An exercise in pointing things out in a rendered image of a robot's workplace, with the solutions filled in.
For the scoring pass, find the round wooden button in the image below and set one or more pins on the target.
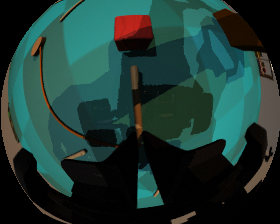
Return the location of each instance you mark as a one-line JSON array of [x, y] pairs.
[[39, 43]]

